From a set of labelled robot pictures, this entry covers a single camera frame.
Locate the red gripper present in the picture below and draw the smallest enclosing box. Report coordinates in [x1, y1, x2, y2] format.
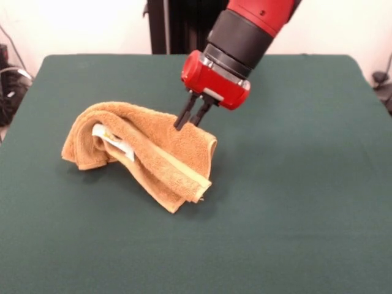
[173, 50, 251, 132]

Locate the orange terry towel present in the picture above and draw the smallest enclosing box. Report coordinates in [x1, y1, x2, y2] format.
[60, 100, 218, 214]

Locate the black robot stand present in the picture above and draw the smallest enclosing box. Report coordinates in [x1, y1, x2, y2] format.
[143, 0, 229, 55]

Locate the dark green table cloth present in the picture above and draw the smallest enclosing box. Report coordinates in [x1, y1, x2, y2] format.
[0, 53, 392, 294]

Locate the black equipment with cables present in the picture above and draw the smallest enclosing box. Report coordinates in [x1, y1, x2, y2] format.
[0, 42, 34, 127]

